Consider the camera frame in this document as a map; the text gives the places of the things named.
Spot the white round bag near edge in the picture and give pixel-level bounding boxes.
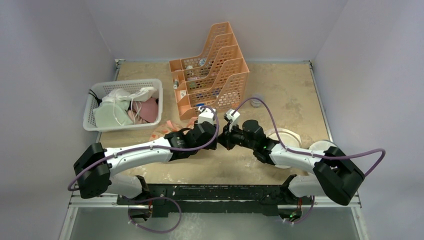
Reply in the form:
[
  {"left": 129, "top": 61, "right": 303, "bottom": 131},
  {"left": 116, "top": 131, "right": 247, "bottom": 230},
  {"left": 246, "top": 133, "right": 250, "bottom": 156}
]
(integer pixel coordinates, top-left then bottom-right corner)
[{"left": 308, "top": 139, "right": 338, "bottom": 151}]

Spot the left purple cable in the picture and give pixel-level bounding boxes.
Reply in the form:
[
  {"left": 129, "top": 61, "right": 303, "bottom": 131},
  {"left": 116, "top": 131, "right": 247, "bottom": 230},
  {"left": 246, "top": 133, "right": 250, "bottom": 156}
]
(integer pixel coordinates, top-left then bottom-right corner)
[{"left": 67, "top": 106, "right": 221, "bottom": 192}]

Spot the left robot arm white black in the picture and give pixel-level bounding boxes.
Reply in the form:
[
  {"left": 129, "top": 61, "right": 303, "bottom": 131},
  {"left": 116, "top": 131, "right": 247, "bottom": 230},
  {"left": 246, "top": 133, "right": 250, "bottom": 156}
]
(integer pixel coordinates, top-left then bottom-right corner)
[{"left": 73, "top": 122, "right": 219, "bottom": 205}]

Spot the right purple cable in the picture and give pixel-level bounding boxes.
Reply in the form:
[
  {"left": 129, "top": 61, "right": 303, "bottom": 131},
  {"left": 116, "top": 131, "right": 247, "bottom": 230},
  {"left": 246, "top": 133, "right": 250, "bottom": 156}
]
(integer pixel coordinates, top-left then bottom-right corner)
[{"left": 231, "top": 97, "right": 387, "bottom": 178}]

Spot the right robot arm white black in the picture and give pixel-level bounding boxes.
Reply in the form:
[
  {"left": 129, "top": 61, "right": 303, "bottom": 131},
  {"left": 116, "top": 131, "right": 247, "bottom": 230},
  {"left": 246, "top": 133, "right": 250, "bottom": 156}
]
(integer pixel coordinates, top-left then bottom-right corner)
[{"left": 217, "top": 120, "right": 365, "bottom": 206}]

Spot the white round mesh laundry bag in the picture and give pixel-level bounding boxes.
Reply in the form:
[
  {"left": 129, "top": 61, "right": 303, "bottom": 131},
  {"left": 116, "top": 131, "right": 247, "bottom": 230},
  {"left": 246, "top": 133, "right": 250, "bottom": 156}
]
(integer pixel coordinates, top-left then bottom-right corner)
[{"left": 264, "top": 128, "right": 302, "bottom": 169}]

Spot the floral mesh laundry bag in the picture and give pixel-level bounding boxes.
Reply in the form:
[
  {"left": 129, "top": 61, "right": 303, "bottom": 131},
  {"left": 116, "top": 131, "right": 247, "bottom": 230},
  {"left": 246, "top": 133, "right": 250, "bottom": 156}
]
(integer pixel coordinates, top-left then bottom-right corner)
[{"left": 149, "top": 116, "right": 198, "bottom": 141}]

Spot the orange file organizer rack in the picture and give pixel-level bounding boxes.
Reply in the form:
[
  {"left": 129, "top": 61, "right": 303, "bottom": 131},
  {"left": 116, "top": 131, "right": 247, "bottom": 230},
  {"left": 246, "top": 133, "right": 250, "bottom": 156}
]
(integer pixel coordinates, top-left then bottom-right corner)
[{"left": 169, "top": 22, "right": 250, "bottom": 120}]

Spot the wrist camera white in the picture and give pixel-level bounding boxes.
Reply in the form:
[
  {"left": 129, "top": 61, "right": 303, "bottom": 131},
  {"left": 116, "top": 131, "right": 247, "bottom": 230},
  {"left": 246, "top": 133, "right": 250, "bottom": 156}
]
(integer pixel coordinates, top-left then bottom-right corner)
[
  {"left": 224, "top": 108, "right": 241, "bottom": 132},
  {"left": 197, "top": 105, "right": 216, "bottom": 125}
]

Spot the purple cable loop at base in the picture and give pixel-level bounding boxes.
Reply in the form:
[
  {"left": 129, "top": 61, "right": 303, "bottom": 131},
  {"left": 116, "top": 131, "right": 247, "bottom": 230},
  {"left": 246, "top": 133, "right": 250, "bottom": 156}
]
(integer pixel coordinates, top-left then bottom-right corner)
[{"left": 127, "top": 197, "right": 182, "bottom": 235}]

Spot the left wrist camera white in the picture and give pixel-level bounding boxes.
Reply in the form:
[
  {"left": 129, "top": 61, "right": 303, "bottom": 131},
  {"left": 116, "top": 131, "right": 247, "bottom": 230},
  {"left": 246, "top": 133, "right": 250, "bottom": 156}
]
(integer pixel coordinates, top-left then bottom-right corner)
[{"left": 197, "top": 105, "right": 216, "bottom": 125}]

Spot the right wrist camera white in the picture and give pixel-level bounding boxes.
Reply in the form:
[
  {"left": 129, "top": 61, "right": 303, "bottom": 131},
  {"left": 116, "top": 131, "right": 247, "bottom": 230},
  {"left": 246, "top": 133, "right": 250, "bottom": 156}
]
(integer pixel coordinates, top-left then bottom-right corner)
[{"left": 224, "top": 108, "right": 241, "bottom": 132}]

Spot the white plastic basket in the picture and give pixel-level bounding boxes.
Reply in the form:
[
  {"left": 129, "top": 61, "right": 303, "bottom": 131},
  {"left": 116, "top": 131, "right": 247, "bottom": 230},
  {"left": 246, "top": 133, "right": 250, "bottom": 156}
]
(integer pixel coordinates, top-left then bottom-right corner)
[{"left": 82, "top": 78, "right": 164, "bottom": 132}]

